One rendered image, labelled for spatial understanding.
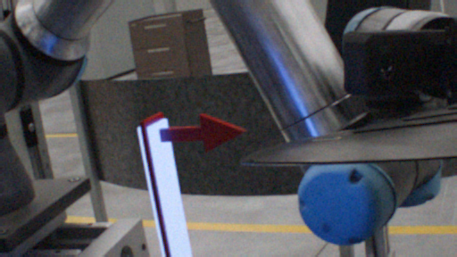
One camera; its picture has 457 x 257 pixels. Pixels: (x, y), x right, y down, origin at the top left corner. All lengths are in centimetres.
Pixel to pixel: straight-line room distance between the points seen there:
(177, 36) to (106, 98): 451
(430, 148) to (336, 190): 25
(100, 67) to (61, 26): 922
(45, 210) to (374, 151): 59
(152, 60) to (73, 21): 643
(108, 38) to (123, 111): 764
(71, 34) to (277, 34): 39
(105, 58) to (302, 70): 958
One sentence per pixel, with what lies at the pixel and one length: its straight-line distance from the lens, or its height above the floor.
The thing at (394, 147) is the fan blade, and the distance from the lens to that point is 34.
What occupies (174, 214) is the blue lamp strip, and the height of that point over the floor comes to 113.
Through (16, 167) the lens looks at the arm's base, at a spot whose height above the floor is 108.
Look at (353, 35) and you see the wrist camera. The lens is 52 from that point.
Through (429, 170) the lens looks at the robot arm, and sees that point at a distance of 72.
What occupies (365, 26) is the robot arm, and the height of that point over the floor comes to 120.
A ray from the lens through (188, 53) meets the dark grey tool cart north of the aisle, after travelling 713.
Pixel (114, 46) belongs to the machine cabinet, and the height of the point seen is 44.
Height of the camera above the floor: 128
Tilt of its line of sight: 12 degrees down
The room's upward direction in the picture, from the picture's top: 9 degrees counter-clockwise
